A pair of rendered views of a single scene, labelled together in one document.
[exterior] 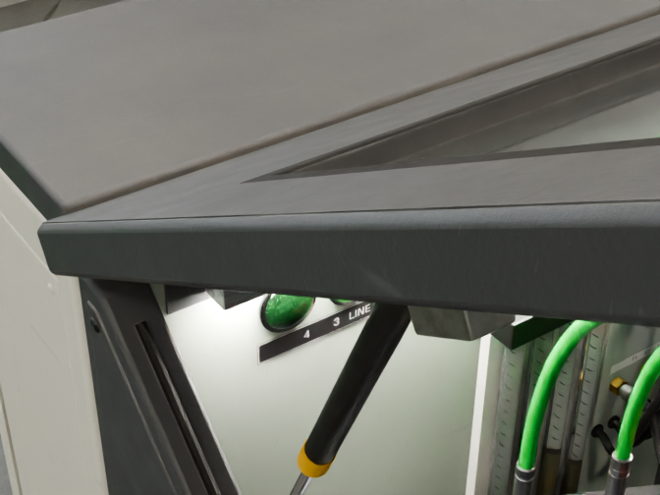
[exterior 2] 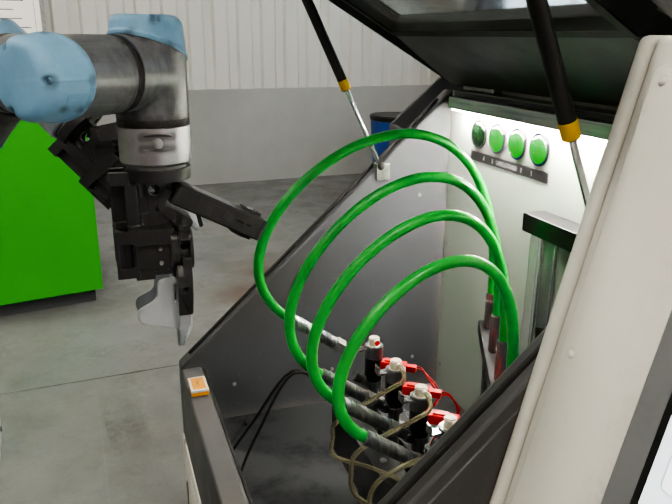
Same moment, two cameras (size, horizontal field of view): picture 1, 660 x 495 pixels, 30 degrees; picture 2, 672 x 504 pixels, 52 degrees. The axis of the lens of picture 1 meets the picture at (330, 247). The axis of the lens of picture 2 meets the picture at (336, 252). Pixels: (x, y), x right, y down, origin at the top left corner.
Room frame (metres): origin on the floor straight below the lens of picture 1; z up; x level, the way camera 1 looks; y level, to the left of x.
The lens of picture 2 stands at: (0.82, -1.22, 1.55)
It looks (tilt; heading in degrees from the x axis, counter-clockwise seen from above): 18 degrees down; 105
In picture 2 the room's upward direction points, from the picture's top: straight up
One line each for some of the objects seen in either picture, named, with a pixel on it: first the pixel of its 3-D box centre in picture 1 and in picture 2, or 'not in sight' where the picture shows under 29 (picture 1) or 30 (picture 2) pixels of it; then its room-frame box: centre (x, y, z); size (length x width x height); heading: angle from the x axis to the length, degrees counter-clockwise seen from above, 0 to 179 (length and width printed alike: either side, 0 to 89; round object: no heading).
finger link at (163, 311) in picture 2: not in sight; (165, 314); (0.44, -0.58, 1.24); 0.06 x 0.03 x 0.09; 35
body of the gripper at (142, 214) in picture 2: not in sight; (153, 220); (0.43, -0.57, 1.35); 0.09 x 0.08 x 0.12; 35
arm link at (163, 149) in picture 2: not in sight; (155, 147); (0.44, -0.57, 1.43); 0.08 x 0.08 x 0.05
